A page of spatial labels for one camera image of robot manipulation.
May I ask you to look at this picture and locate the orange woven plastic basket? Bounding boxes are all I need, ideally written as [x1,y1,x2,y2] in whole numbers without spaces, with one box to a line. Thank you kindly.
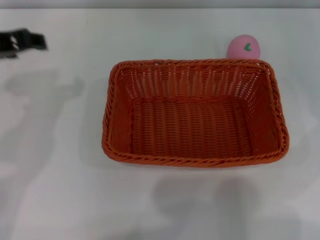
[101,58,290,168]

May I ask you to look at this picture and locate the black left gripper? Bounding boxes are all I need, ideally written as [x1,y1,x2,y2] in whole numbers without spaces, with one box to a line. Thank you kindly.
[0,26,49,61]

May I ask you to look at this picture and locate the pink peach toy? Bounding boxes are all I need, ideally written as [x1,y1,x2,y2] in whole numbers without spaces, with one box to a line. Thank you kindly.
[226,34,262,60]

